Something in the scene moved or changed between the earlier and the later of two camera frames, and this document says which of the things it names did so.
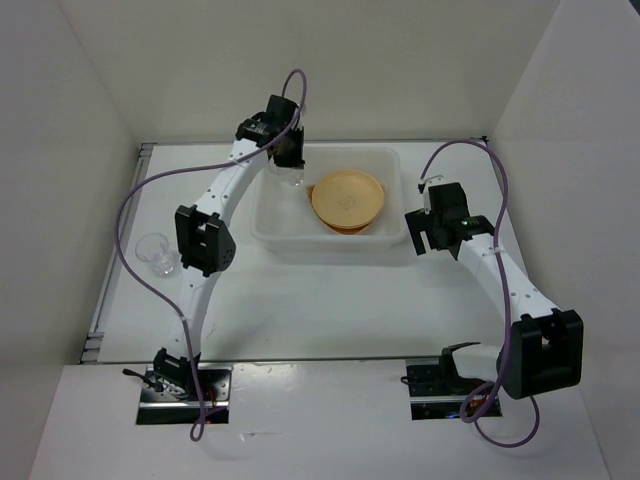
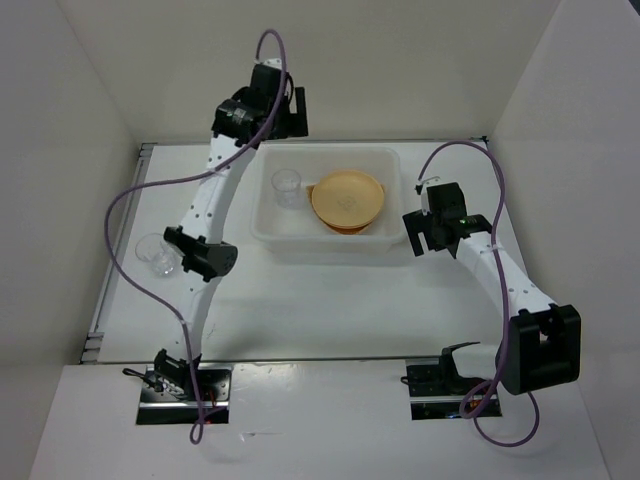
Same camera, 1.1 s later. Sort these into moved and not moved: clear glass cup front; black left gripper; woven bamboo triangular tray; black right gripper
Moved: black left gripper
Not moved: clear glass cup front; woven bamboo triangular tray; black right gripper
